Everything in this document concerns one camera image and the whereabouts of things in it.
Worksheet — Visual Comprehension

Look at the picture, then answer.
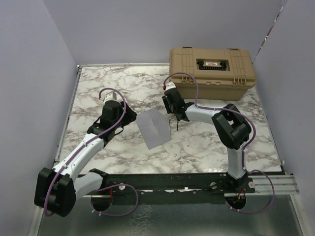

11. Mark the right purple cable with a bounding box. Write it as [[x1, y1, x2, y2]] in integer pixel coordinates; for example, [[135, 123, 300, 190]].
[[163, 72, 276, 215]]

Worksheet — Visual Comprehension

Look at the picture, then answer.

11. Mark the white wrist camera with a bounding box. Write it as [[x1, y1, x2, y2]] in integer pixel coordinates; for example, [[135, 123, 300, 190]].
[[99, 91, 117, 104], [163, 82, 176, 91]]

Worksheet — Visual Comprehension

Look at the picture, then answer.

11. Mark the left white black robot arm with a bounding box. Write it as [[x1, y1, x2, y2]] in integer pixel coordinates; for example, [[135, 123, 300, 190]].
[[34, 88, 137, 217]]

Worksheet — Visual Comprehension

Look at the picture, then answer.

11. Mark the aluminium extrusion frame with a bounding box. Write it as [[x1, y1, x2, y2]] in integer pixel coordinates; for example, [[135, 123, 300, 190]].
[[36, 65, 300, 199]]

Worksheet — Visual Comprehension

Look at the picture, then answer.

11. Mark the purple cable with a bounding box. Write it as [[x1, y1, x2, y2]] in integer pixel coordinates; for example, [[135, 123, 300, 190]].
[[163, 72, 276, 215], [44, 88, 139, 217]]

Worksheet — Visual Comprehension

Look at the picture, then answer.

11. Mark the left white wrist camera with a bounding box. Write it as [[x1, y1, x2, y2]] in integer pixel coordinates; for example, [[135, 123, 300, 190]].
[[99, 91, 117, 104]]

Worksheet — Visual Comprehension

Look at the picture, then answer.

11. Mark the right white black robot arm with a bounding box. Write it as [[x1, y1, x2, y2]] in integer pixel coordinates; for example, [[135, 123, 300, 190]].
[[162, 88, 256, 192]]

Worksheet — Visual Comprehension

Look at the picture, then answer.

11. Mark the grey envelope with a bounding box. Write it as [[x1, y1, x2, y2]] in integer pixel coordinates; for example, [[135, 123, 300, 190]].
[[136, 109, 172, 149]]

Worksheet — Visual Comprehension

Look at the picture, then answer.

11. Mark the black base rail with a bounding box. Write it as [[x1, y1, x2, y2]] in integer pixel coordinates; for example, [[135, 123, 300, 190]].
[[81, 172, 256, 205]]

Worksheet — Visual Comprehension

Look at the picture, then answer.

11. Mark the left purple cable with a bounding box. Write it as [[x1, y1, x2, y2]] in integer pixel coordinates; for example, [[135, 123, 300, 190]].
[[44, 88, 139, 217]]

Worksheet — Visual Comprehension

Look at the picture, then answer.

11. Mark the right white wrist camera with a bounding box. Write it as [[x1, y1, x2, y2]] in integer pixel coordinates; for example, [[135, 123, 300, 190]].
[[163, 82, 176, 91]]

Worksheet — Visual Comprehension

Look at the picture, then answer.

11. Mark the tan plastic tool case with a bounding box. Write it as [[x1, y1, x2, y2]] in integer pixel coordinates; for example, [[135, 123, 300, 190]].
[[169, 47, 257, 101]]

